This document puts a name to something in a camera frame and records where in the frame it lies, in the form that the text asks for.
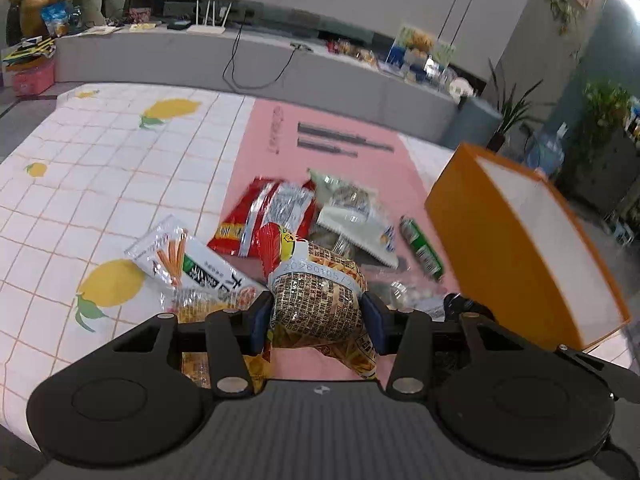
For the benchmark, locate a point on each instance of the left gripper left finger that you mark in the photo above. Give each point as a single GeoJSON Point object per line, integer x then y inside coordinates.
{"type": "Point", "coordinates": [235, 341]}

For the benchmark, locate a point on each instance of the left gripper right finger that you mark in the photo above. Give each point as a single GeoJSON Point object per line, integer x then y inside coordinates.
{"type": "Point", "coordinates": [404, 342]}

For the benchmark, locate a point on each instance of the green snack tube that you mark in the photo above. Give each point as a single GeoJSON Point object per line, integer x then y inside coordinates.
{"type": "Point", "coordinates": [420, 246]}

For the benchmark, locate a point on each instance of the brown patterned snack bag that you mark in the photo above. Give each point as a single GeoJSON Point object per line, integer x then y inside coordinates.
{"type": "Point", "coordinates": [316, 297]}

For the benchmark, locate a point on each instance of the pale green snack bag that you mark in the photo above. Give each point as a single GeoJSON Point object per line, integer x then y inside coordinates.
{"type": "Point", "coordinates": [355, 215]}

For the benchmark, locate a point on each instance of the white carrot-stick snack bag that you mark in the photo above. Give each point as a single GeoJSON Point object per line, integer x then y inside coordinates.
{"type": "Point", "coordinates": [174, 257]}

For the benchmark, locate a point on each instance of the orange storage box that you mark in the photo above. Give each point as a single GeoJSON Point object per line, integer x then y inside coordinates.
{"type": "Point", "coordinates": [514, 245]}

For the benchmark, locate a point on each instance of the red snack bag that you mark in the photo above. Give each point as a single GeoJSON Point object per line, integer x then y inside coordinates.
{"type": "Point", "coordinates": [265, 200]}

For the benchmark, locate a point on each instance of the pink printed mat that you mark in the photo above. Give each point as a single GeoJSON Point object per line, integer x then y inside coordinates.
{"type": "Point", "coordinates": [263, 143]}

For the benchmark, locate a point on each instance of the lemon checkered tablecloth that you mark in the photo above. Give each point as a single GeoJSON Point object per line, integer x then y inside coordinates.
{"type": "Point", "coordinates": [84, 174]}

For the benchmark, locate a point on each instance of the grey trash bin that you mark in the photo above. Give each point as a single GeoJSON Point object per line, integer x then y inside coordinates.
{"type": "Point", "coordinates": [475, 123]}

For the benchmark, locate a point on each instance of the blue water jug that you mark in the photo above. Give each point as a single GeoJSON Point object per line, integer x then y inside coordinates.
{"type": "Point", "coordinates": [546, 153]}

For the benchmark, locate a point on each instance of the potted green plant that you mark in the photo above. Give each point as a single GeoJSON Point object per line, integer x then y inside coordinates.
{"type": "Point", "coordinates": [513, 110]}

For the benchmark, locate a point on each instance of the grey TV console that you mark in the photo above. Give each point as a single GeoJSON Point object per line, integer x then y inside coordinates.
{"type": "Point", "coordinates": [258, 65]}

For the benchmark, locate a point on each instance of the teddy bear gift box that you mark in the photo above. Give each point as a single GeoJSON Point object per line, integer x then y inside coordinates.
{"type": "Point", "coordinates": [414, 50]}

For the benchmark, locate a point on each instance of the leafy plant on cabinet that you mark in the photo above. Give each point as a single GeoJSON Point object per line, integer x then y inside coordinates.
{"type": "Point", "coordinates": [606, 111]}

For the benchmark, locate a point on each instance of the white wifi router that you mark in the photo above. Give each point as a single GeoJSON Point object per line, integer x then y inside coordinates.
{"type": "Point", "coordinates": [211, 17]}

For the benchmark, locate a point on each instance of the pink storage basket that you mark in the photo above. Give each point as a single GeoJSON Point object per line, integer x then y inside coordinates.
{"type": "Point", "coordinates": [34, 81]}

